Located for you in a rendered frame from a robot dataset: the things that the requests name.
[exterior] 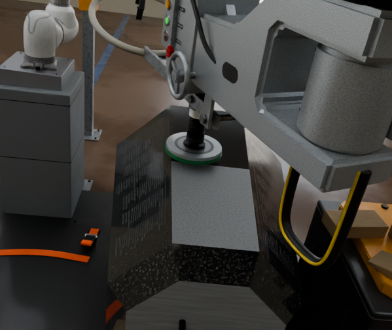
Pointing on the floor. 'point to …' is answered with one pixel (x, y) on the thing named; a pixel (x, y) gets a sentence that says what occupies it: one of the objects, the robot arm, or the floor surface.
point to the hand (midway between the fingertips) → (138, 9)
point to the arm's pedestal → (40, 147)
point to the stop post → (88, 35)
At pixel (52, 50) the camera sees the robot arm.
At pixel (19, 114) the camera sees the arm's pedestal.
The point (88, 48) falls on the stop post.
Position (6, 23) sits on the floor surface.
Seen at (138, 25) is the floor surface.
